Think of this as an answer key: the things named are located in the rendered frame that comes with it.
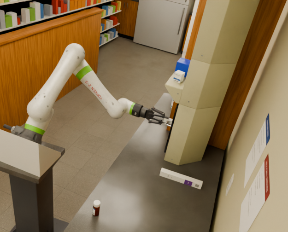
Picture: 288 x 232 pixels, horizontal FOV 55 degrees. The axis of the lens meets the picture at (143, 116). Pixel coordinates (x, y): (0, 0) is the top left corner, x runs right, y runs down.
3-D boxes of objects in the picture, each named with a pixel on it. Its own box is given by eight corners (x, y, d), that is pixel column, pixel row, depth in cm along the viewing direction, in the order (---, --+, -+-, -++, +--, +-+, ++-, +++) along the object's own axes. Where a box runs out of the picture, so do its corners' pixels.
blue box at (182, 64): (191, 73, 193) (194, 60, 188) (188, 78, 185) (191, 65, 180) (177, 69, 195) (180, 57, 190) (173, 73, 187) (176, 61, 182)
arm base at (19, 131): (-3, 128, 170) (1, 118, 171) (8, 132, 184) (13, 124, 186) (35, 142, 167) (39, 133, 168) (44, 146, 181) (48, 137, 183)
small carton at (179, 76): (183, 81, 180) (185, 72, 176) (179, 83, 176) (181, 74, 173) (176, 78, 182) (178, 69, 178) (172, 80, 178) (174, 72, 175)
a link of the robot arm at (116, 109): (96, 69, 193) (85, 79, 198) (87, 72, 182) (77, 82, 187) (130, 109, 194) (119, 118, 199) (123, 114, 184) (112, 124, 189)
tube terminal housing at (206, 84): (205, 147, 220) (238, 54, 179) (197, 172, 194) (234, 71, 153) (175, 136, 226) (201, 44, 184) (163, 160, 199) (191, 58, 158)
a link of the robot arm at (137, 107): (138, 100, 203) (135, 111, 208) (132, 107, 193) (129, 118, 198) (145, 103, 202) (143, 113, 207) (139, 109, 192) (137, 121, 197)
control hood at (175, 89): (189, 84, 200) (193, 72, 195) (179, 104, 174) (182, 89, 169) (174, 80, 203) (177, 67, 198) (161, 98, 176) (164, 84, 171)
